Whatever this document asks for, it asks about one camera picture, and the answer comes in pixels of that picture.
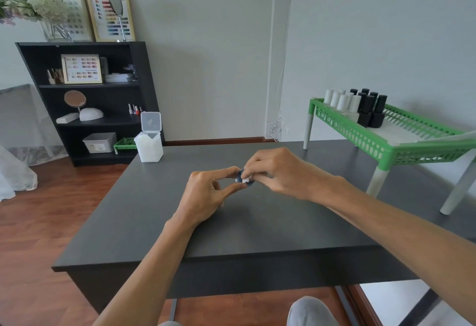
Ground person's left hand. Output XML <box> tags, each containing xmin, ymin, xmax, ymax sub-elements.
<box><xmin>172</xmin><ymin>167</ymin><xmax>248</xmax><ymax>230</ymax></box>

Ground person's right hand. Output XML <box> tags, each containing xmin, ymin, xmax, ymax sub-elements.
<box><xmin>242</xmin><ymin>147</ymin><xmax>325</xmax><ymax>203</ymax></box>

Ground small dark blue bottle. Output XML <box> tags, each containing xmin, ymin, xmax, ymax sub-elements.
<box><xmin>235</xmin><ymin>169</ymin><xmax>257</xmax><ymax>187</ymax></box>

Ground person's left forearm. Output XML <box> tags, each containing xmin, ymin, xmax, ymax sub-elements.
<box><xmin>92</xmin><ymin>215</ymin><xmax>198</xmax><ymax>326</ymax></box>

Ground person's right forearm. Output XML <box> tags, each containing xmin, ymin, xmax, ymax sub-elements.
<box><xmin>312</xmin><ymin>176</ymin><xmax>476</xmax><ymax>294</ymax></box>

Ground white flip-lid container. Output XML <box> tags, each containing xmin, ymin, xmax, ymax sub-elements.
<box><xmin>134</xmin><ymin>111</ymin><xmax>164</xmax><ymax>163</ymax></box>

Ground group of white polish bottles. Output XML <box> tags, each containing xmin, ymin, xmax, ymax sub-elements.
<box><xmin>323</xmin><ymin>89</ymin><xmax>362</xmax><ymax>117</ymax></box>

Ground small green plastic basket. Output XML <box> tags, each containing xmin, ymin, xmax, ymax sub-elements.
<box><xmin>113</xmin><ymin>137</ymin><xmax>138</xmax><ymax>155</ymax></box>

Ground green plastic rack white legs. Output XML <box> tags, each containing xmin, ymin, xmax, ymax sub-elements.
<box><xmin>303</xmin><ymin>98</ymin><xmax>476</xmax><ymax>215</ymax></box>

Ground group of black polish bottles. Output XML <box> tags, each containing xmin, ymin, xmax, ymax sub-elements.
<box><xmin>350</xmin><ymin>88</ymin><xmax>388</xmax><ymax>129</ymax></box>

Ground black bookshelf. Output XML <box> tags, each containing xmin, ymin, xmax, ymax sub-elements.
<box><xmin>15</xmin><ymin>41</ymin><xmax>166</xmax><ymax>168</ymax></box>

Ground white storage box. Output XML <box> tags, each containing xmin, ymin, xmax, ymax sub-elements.
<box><xmin>82</xmin><ymin>132</ymin><xmax>118</xmax><ymax>154</ymax></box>

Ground person's grey trouser knee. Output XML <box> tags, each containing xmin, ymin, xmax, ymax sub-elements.
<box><xmin>287</xmin><ymin>296</ymin><xmax>341</xmax><ymax>326</ymax></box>

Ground white nail lamp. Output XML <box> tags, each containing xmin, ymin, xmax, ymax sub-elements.
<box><xmin>79</xmin><ymin>107</ymin><xmax>104</xmax><ymax>121</ymax></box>

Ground round brown table mirror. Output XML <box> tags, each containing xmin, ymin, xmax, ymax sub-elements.
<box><xmin>64</xmin><ymin>90</ymin><xmax>88</xmax><ymax>114</ymax></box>

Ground small framed colour chart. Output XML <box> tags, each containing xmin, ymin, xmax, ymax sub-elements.
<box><xmin>61</xmin><ymin>54</ymin><xmax>103</xmax><ymax>85</ymax></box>

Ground translucent plastic sheet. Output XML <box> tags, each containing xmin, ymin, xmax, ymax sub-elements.
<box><xmin>0</xmin><ymin>84</ymin><xmax>70</xmax><ymax>202</ymax></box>

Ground gold framed colour chart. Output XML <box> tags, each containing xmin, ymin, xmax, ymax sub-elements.
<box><xmin>83</xmin><ymin>0</ymin><xmax>137</xmax><ymax>43</ymax></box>

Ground silver standing oval mirror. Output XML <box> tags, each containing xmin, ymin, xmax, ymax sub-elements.
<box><xmin>107</xmin><ymin>0</ymin><xmax>127</xmax><ymax>43</ymax></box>

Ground clear glass vase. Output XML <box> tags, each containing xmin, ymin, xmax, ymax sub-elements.
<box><xmin>39</xmin><ymin>19</ymin><xmax>75</xmax><ymax>43</ymax></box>

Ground silver framed colour chart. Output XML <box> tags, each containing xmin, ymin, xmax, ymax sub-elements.
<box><xmin>31</xmin><ymin>0</ymin><xmax>94</xmax><ymax>43</ymax></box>

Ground white hydrangea flowers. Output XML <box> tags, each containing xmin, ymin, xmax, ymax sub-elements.
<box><xmin>28</xmin><ymin>0</ymin><xmax>70</xmax><ymax>25</ymax></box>

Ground purple and green flowers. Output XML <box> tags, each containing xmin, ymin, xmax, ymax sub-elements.
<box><xmin>0</xmin><ymin>0</ymin><xmax>41</xmax><ymax>27</ymax></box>

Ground white coiled cable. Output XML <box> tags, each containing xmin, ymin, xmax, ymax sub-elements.
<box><xmin>266</xmin><ymin>111</ymin><xmax>289</xmax><ymax>143</ymax></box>

